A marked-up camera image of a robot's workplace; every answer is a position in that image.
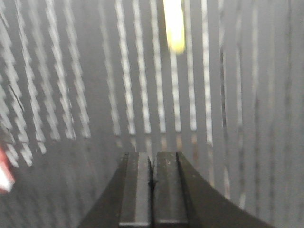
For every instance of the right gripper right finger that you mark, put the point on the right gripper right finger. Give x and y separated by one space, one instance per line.
182 198

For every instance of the red white switch lower row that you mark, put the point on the red white switch lower row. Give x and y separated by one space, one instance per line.
7 179

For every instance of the yellow toggle switch upper row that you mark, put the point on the yellow toggle switch upper row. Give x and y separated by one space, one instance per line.
174 25

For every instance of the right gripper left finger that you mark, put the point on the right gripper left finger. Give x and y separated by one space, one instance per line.
127 200

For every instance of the black perforated pegboard panel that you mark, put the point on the black perforated pegboard panel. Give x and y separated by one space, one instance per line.
82 81

